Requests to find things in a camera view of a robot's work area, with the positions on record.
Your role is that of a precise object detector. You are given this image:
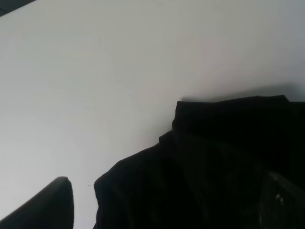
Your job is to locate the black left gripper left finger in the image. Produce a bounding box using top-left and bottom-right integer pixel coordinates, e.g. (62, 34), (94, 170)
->
(0, 177), (74, 229)

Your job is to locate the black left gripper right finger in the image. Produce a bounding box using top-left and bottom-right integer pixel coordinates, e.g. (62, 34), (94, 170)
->
(259, 172), (305, 229)

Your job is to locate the black printed t-shirt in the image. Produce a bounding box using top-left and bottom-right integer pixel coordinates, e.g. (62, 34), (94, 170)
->
(94, 95), (305, 229)

